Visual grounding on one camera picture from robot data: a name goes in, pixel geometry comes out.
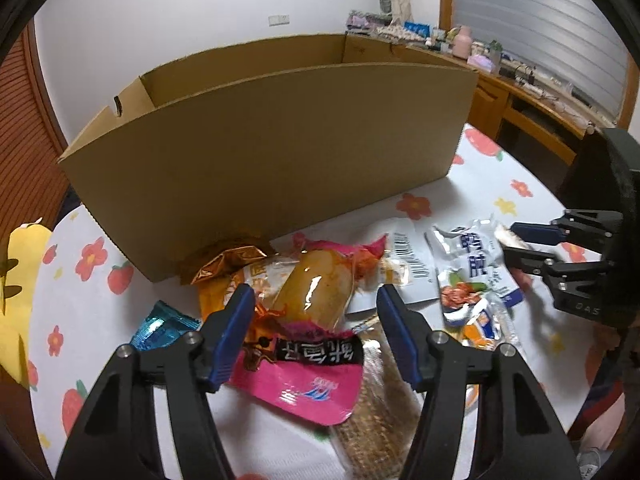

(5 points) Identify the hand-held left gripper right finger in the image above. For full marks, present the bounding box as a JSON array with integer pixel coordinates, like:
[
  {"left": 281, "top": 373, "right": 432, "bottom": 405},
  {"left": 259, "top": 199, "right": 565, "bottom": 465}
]
[{"left": 376, "top": 284, "right": 581, "bottom": 480}]

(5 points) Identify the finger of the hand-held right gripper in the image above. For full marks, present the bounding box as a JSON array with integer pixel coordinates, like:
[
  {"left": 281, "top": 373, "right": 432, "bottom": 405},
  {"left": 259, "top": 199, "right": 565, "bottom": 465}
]
[
  {"left": 510, "top": 208, "right": 623, "bottom": 256},
  {"left": 501, "top": 244, "right": 608, "bottom": 291}
]

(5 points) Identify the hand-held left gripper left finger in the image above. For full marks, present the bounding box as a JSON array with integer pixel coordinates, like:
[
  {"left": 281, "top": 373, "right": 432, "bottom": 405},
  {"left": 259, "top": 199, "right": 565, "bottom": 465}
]
[{"left": 54, "top": 284, "right": 258, "bottom": 480}]

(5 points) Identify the white and blue snack packet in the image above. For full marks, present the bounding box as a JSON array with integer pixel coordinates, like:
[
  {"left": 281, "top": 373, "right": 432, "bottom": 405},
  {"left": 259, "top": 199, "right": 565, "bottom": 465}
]
[{"left": 431, "top": 217, "right": 523, "bottom": 321}]

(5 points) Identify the orange foil snack packet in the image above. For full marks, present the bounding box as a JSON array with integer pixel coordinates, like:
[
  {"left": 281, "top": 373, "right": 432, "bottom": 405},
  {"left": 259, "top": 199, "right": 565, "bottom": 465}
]
[{"left": 191, "top": 244, "right": 281, "bottom": 331}]

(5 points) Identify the teal foil snack packet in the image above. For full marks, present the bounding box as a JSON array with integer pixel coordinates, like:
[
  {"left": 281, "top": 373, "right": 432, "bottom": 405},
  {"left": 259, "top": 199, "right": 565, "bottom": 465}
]
[{"left": 130, "top": 301, "right": 202, "bottom": 353}]

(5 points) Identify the brown clear snack packet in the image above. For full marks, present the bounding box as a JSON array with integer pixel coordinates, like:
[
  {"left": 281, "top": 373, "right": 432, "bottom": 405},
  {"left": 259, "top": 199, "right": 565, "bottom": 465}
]
[{"left": 330, "top": 317, "right": 426, "bottom": 480}]

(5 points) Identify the pink sausage snack packet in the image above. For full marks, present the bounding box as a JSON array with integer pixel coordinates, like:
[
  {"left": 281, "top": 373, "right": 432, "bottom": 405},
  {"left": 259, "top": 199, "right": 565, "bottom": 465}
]
[{"left": 239, "top": 234, "right": 390, "bottom": 427}]

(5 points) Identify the orange and blue snack packet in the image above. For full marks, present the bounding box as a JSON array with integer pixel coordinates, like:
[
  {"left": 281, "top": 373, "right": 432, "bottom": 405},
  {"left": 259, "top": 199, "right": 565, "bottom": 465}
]
[{"left": 442, "top": 294, "right": 523, "bottom": 408}]

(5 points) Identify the white barcode snack packet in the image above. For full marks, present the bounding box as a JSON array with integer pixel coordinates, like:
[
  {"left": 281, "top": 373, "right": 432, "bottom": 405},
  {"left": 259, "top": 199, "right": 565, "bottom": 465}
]
[{"left": 345, "top": 216, "right": 441, "bottom": 313}]

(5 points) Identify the brown cardboard box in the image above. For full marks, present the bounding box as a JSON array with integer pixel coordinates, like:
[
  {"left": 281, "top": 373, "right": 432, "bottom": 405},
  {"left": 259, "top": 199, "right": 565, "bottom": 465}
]
[{"left": 56, "top": 33, "right": 480, "bottom": 285}]

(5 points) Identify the person's clothing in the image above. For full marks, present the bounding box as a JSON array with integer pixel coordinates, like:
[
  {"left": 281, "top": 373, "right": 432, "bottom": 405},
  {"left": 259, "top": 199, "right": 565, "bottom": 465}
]
[{"left": 570, "top": 332, "right": 628, "bottom": 451}]

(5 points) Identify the strawberry printed blanket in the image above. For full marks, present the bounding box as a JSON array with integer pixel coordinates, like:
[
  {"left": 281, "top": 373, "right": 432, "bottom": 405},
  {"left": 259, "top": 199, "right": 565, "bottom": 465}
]
[{"left": 27, "top": 122, "right": 631, "bottom": 480}]

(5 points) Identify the wooden desk cabinet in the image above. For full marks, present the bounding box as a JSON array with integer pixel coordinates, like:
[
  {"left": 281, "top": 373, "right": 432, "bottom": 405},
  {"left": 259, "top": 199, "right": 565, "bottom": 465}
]
[{"left": 345, "top": 32, "right": 616, "bottom": 166}]

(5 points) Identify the white sneaker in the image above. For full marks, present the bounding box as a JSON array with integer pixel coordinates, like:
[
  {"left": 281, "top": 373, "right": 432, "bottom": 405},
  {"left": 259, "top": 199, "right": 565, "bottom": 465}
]
[{"left": 575, "top": 447, "right": 616, "bottom": 480}]

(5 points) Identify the pink bottle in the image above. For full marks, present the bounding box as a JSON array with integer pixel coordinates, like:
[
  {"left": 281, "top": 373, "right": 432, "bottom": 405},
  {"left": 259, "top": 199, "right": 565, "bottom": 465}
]
[{"left": 452, "top": 26, "right": 472, "bottom": 58}]

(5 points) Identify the window with grey blinds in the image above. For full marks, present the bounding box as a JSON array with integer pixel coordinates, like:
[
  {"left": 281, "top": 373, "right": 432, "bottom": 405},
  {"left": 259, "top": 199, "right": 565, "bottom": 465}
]
[{"left": 439, "top": 0, "right": 631, "bottom": 126}]

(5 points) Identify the yellow plush toy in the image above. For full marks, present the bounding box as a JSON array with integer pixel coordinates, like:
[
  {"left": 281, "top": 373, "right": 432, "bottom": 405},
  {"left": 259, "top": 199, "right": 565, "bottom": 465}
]
[{"left": 0, "top": 217, "right": 53, "bottom": 391}]

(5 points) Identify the purple floral pouch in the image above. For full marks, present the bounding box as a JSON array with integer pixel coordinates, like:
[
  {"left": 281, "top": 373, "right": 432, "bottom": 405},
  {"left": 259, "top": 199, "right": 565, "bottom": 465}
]
[{"left": 347, "top": 10, "right": 386, "bottom": 32}]

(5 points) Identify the wooden slatted wardrobe door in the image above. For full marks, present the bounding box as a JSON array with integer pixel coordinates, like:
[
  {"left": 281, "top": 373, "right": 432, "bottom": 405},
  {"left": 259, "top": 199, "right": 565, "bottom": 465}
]
[{"left": 0, "top": 20, "right": 76, "bottom": 241}]

